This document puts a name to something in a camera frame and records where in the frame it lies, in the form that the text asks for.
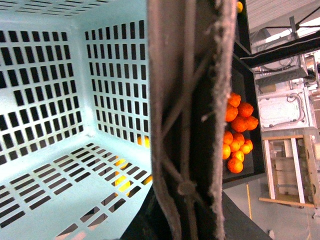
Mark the brown basket handle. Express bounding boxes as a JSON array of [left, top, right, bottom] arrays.
[[147, 0, 237, 240]]

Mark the light blue plastic basket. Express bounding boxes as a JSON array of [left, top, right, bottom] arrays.
[[0, 0, 152, 240]]

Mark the pile of orange tangerines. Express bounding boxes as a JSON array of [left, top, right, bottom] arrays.
[[222, 92, 259, 174]]

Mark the black fruit display tray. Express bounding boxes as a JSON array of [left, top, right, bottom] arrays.
[[222, 0, 266, 190]]

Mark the white washing machine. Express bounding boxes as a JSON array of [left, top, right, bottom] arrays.
[[257, 87, 317, 132]]

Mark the wooden crate frame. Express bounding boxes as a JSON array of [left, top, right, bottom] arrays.
[[259, 134, 320, 209]]

